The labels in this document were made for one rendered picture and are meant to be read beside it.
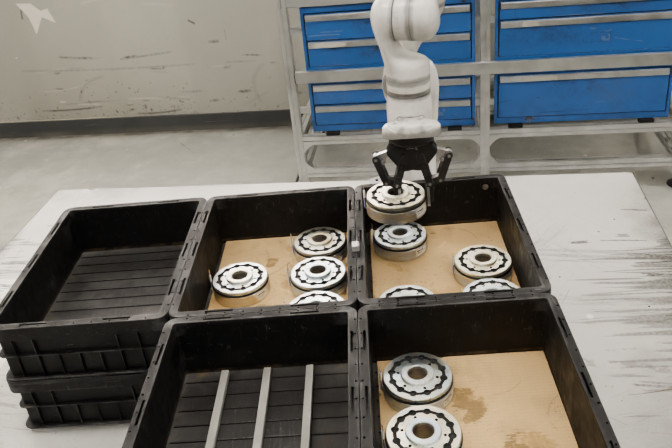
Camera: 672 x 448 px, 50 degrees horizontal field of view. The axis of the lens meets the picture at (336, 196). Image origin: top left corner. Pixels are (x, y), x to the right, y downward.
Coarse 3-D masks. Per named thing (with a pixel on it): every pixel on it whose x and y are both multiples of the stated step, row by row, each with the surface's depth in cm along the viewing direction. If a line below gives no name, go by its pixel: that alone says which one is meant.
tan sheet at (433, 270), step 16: (448, 224) 149; (464, 224) 149; (480, 224) 148; (496, 224) 147; (432, 240) 144; (448, 240) 144; (464, 240) 143; (480, 240) 143; (496, 240) 142; (432, 256) 139; (448, 256) 139; (384, 272) 136; (400, 272) 136; (416, 272) 135; (432, 272) 135; (448, 272) 134; (512, 272) 132; (384, 288) 132; (432, 288) 130; (448, 288) 130; (464, 288) 130
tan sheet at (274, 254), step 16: (240, 240) 151; (256, 240) 151; (272, 240) 150; (288, 240) 150; (224, 256) 147; (240, 256) 146; (256, 256) 145; (272, 256) 145; (288, 256) 144; (272, 272) 140; (272, 288) 135; (288, 288) 135; (256, 304) 131; (272, 304) 131
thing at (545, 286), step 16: (464, 176) 146; (480, 176) 145; (496, 176) 144; (512, 208) 133; (528, 240) 123; (544, 272) 115; (512, 288) 112; (528, 288) 111; (544, 288) 111; (368, 304) 112
